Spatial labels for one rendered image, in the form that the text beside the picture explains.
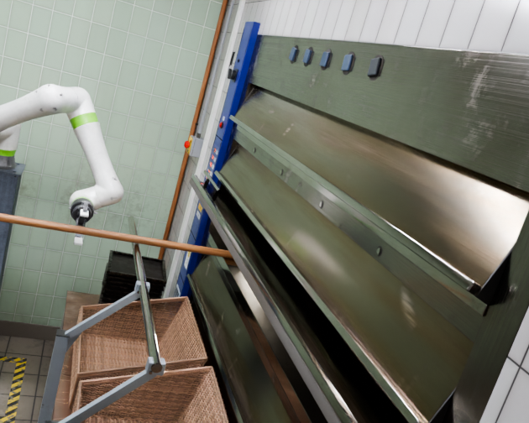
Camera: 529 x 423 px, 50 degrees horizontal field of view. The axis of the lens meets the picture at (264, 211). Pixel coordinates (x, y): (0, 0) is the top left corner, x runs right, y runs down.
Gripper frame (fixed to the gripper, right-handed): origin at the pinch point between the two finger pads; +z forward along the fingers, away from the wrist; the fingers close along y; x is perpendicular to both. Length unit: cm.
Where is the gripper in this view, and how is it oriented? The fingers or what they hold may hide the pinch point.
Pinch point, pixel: (81, 228)
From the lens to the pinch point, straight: 228.9
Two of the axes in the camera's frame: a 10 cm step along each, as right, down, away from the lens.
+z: 2.8, 3.1, -9.1
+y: -2.7, 9.3, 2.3
